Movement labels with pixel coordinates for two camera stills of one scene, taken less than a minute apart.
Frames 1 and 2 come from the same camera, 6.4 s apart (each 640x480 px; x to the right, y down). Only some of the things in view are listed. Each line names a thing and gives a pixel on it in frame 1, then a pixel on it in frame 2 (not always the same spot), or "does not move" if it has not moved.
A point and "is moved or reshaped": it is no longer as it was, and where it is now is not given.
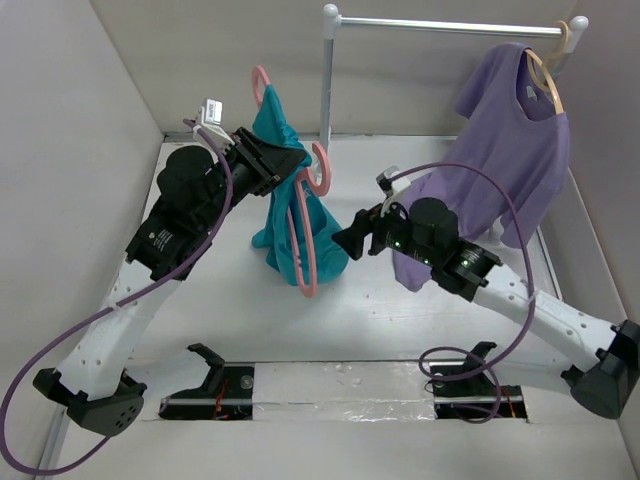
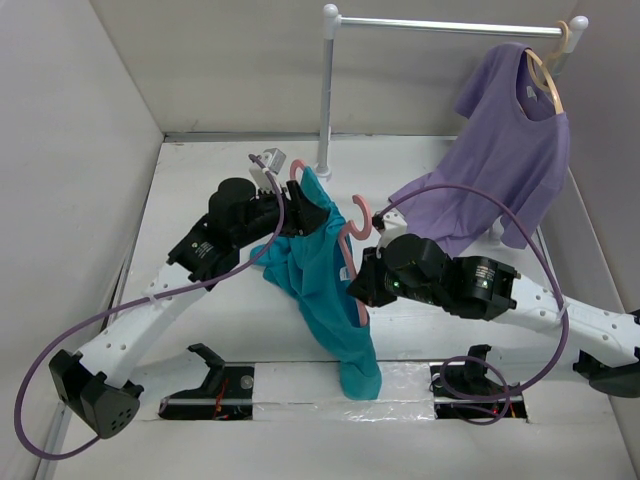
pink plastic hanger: (288, 214) to (360, 235)
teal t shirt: (278, 237) is moved or reshaped
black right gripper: (366, 221) to (367, 286)
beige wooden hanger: (540, 72) does not move
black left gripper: (269, 163) to (304, 217)
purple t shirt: (506, 165) does not move
